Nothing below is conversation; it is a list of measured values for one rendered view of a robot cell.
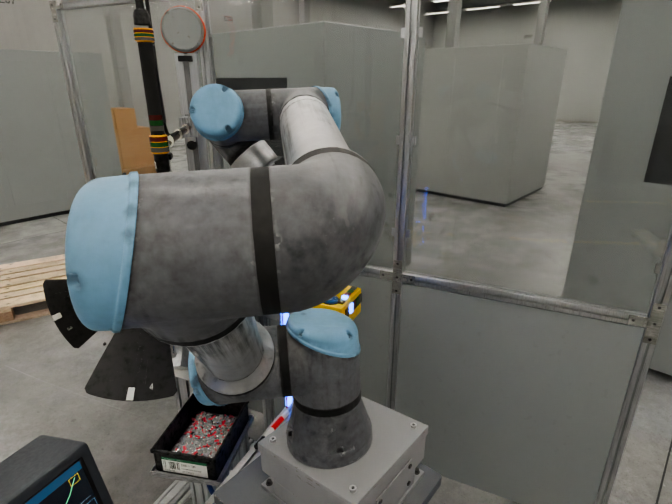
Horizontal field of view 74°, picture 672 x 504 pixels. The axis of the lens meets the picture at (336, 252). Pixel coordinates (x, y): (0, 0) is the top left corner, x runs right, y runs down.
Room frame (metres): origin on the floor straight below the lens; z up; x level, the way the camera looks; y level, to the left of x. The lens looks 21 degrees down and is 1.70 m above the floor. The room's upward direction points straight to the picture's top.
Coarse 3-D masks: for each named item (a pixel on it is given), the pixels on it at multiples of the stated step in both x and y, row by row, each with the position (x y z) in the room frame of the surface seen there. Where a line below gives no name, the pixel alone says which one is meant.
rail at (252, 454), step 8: (288, 408) 0.98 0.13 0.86; (288, 416) 0.95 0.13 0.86; (272, 424) 0.92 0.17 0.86; (280, 424) 0.92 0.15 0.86; (264, 432) 0.90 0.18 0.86; (248, 456) 0.82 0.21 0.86; (256, 456) 0.82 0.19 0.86; (240, 464) 0.79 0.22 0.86; (248, 464) 0.79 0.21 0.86; (232, 472) 0.77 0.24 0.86; (224, 480) 0.75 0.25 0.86
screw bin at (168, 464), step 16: (192, 400) 1.01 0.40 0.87; (176, 416) 0.93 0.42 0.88; (192, 416) 1.00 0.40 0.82; (240, 416) 0.94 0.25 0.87; (176, 432) 0.92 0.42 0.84; (240, 432) 0.94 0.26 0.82; (160, 448) 0.85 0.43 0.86; (224, 448) 0.84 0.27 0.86; (160, 464) 0.82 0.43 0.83; (176, 464) 0.81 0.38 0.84; (192, 464) 0.80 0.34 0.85; (208, 464) 0.79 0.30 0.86; (224, 464) 0.83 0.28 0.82
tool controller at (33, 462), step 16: (32, 448) 0.47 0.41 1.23; (48, 448) 0.46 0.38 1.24; (64, 448) 0.45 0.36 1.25; (80, 448) 0.45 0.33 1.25; (0, 464) 0.44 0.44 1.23; (16, 464) 0.44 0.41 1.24; (32, 464) 0.43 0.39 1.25; (48, 464) 0.42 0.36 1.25; (64, 464) 0.43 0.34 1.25; (80, 464) 0.44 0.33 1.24; (0, 480) 0.41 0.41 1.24; (16, 480) 0.40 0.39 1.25; (32, 480) 0.40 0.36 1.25; (48, 480) 0.41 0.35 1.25; (64, 480) 0.42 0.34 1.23; (80, 480) 0.43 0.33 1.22; (96, 480) 0.44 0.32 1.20; (0, 496) 0.38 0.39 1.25; (16, 496) 0.38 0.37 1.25; (32, 496) 0.39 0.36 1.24; (48, 496) 0.40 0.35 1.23; (64, 496) 0.41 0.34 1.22; (80, 496) 0.42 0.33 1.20; (96, 496) 0.43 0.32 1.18
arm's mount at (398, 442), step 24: (384, 408) 0.69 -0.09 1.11; (384, 432) 0.62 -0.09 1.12; (408, 432) 0.62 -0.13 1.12; (264, 456) 0.60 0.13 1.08; (288, 456) 0.57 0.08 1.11; (384, 456) 0.56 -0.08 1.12; (408, 456) 0.59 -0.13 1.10; (288, 480) 0.56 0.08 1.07; (312, 480) 0.52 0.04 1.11; (336, 480) 0.52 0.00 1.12; (360, 480) 0.51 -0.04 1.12; (384, 480) 0.53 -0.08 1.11; (408, 480) 0.59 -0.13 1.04
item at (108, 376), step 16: (128, 336) 1.03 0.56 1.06; (144, 336) 1.05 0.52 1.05; (112, 352) 1.00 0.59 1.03; (128, 352) 1.01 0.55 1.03; (144, 352) 1.02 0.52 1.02; (160, 352) 1.03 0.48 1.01; (96, 368) 0.97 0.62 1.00; (112, 368) 0.97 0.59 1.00; (128, 368) 0.98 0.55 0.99; (144, 368) 0.99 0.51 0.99; (160, 368) 1.00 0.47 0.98; (96, 384) 0.95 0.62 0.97; (112, 384) 0.95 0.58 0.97; (128, 384) 0.96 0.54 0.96; (144, 384) 0.96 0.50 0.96; (160, 384) 0.97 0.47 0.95; (128, 400) 0.93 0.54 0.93; (144, 400) 0.94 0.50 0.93
